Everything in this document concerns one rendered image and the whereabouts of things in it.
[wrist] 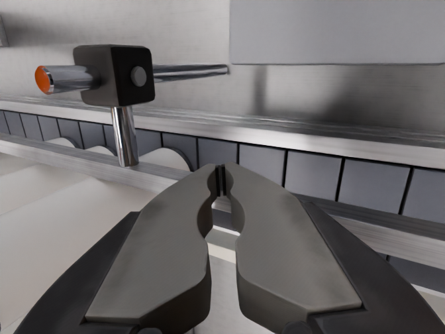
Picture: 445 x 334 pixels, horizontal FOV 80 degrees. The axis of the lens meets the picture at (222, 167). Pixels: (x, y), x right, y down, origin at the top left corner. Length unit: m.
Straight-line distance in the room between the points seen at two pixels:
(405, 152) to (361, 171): 0.03
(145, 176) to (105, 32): 0.23
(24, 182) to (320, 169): 0.22
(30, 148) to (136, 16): 0.17
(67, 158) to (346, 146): 0.19
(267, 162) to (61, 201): 0.14
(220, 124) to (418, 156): 0.13
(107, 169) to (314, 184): 0.14
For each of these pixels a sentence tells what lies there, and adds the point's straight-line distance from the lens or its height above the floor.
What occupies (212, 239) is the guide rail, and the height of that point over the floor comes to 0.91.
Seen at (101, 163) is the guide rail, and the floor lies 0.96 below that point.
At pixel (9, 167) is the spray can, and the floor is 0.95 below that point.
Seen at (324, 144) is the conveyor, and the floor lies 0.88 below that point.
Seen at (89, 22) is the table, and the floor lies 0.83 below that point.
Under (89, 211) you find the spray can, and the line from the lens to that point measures 0.17.
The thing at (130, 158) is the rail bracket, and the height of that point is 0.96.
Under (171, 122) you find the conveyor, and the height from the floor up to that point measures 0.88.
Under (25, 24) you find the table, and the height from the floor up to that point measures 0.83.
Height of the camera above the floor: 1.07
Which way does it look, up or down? 56 degrees down
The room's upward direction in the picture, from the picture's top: 126 degrees counter-clockwise
